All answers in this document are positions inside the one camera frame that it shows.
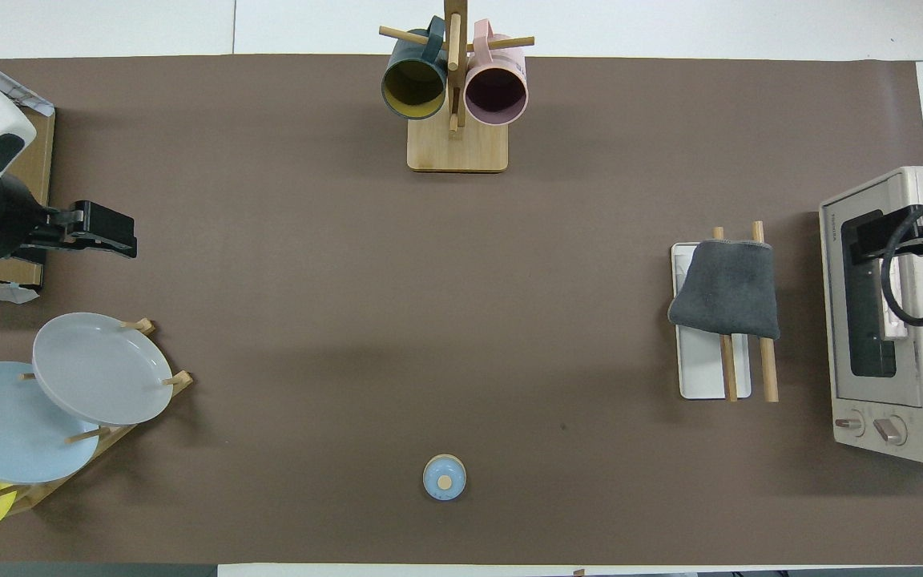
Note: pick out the purple and grey towel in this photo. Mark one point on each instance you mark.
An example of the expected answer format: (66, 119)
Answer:
(730, 288)

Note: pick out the wooden plate rack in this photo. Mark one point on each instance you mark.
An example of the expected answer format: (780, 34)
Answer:
(141, 325)

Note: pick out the white towel rack wooden bars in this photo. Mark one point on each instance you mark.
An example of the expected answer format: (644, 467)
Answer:
(702, 377)

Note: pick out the cardboard box with basket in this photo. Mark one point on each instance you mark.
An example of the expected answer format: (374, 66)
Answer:
(41, 160)

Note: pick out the grey plate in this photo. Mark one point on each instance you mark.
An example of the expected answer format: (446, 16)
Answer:
(101, 369)

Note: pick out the beige toaster oven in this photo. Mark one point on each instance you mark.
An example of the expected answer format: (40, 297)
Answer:
(910, 393)

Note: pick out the light blue plate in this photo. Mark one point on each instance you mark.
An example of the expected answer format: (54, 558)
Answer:
(5, 433)

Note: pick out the brown table mat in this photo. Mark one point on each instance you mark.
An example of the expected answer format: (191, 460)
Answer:
(429, 320)

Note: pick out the dark teal mug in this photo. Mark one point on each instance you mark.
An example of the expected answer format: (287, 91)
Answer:
(413, 84)

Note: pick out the wooden mug tree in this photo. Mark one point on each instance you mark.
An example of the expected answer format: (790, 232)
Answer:
(457, 148)

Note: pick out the pink mug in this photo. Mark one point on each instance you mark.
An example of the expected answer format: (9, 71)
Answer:
(496, 92)

